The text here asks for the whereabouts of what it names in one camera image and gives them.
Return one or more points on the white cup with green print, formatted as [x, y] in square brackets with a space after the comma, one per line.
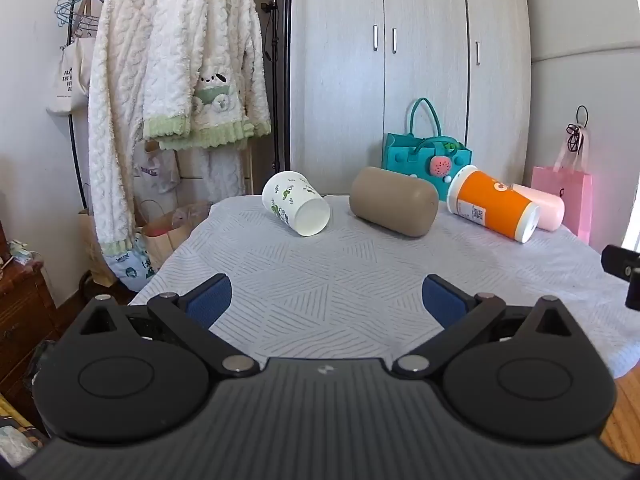
[295, 202]

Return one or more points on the brown wooden cabinet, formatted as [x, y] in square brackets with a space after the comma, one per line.
[25, 320]

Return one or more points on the watermelon bag charm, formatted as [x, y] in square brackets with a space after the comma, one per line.
[441, 167]

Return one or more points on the blue printed white bag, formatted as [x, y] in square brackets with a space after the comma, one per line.
[131, 267]

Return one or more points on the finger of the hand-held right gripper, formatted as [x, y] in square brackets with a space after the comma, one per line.
[620, 260]

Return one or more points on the orange cup with white lid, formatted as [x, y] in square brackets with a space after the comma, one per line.
[492, 205]

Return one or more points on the white patterned table cloth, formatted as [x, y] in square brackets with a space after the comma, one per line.
[325, 270]

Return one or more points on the brown cup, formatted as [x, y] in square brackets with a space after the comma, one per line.
[392, 200]

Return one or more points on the brown paper bag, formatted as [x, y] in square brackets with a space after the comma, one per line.
[167, 237]
[97, 255]

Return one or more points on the white canvas tote bag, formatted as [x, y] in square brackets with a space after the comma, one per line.
[70, 85]

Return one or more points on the pink cup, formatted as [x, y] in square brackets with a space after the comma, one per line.
[547, 207]

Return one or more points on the pink paper gift bag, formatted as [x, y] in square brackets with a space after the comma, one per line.
[565, 187]

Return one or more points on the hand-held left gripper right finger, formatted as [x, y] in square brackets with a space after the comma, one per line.
[442, 302]

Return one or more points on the white fluffy jacket green trim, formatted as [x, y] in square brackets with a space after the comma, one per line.
[200, 35]

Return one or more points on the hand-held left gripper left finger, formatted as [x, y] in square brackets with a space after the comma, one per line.
[211, 301]

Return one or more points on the white fluffy robe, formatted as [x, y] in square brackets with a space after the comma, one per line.
[116, 110]

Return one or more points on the black clothes rack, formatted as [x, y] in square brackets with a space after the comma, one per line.
[71, 160]

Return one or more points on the purple printed white bag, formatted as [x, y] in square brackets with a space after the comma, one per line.
[155, 172]

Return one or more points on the white wardrobe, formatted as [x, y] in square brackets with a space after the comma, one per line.
[425, 85]

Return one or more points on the teal tote bag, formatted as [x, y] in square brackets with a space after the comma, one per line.
[407, 157]

